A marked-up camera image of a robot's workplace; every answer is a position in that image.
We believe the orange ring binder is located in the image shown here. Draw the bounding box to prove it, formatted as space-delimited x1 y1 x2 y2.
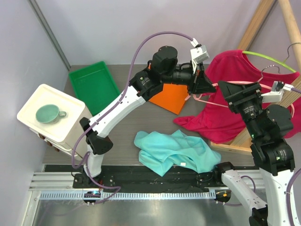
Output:
149 84 188 115

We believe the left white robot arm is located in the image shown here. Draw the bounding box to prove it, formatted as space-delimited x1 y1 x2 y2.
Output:
79 44 216 188

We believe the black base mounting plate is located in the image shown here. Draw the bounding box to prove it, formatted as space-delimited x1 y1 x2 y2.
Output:
44 164 250 194

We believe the pink plastic hanger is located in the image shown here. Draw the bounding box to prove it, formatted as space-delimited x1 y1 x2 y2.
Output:
184 65 296 118

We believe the wooden clothes rack frame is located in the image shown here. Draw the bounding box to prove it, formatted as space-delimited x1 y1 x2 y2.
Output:
209 0 301 155

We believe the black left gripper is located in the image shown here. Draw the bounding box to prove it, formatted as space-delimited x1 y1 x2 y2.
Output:
161 60 217 97

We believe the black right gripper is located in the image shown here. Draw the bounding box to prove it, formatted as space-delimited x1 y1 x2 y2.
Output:
218 79 264 139

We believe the green plastic hanger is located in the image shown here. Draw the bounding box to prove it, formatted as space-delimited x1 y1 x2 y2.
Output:
242 42 301 73

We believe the magenta t shirt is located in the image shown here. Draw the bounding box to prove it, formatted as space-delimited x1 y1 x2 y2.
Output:
174 50 300 144

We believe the teal ceramic cup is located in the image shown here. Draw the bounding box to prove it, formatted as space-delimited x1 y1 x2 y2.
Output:
35 104 67 124

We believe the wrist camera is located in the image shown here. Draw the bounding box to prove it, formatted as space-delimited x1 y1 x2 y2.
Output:
261 81 294 103
190 45 209 73

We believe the teal t shirt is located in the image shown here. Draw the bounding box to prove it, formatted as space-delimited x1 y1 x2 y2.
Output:
134 130 222 177

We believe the green plastic tray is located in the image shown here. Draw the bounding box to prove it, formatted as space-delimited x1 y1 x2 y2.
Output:
69 61 120 116

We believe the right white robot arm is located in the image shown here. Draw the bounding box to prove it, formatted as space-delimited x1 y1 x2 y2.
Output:
212 81 301 226

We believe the white slotted cable duct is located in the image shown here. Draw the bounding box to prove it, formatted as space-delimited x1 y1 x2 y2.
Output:
40 190 216 200

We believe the white drawer box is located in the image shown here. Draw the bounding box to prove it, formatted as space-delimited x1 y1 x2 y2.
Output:
17 84 92 156

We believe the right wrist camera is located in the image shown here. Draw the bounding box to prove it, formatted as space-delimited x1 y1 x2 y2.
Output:
261 81 294 103

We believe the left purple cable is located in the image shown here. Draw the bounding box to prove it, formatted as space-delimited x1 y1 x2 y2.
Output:
70 32 196 204

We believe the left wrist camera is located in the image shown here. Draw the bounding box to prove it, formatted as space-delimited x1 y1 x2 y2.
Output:
190 45 209 73

